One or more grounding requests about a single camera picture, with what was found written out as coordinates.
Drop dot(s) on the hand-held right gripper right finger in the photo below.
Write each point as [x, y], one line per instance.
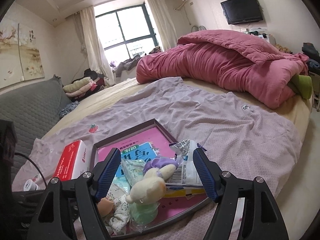
[203, 175]

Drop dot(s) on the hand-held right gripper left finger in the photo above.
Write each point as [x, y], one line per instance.
[107, 172]

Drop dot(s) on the white and blue snack bag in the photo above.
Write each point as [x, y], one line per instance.
[185, 170]

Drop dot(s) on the leaf print tissue pack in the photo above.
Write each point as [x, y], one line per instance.
[132, 171]

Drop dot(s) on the yellow snack bag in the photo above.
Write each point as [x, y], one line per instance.
[180, 192]

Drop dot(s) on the doll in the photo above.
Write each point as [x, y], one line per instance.
[120, 205]

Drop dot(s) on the plush rabbit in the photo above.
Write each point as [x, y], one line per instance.
[147, 187]

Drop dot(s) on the pink tray with brown rim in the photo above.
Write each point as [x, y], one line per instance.
[160, 127]

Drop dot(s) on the jar with white lid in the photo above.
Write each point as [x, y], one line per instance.
[31, 185]

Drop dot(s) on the red tissue box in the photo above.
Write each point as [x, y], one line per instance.
[71, 160]

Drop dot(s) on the lilac printed blanket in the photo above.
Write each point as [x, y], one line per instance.
[225, 130]

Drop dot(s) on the pink book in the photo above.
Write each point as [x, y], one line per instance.
[155, 137]

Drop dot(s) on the grey quilted headboard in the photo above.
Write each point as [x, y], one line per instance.
[32, 110]

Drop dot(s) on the dark floral cloth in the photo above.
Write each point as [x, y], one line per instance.
[68, 108]

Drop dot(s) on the pile of folded clothes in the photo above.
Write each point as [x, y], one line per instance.
[77, 87]

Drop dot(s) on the dark clothes pile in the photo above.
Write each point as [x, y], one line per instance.
[93, 76]

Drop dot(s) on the grey clothes heap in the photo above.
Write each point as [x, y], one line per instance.
[130, 63]

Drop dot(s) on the pink quilt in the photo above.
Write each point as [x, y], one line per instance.
[212, 62]

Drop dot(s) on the cream curtain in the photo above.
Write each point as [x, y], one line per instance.
[96, 45]
[157, 20]

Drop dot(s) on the green cloth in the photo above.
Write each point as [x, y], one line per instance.
[302, 85]

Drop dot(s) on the window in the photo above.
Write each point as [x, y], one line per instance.
[125, 27]

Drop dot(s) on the folded dark blue clothes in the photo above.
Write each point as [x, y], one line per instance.
[312, 52]

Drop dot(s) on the wall painting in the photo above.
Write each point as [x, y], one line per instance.
[20, 55]

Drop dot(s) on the black wall television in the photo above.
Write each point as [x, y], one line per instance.
[241, 8]

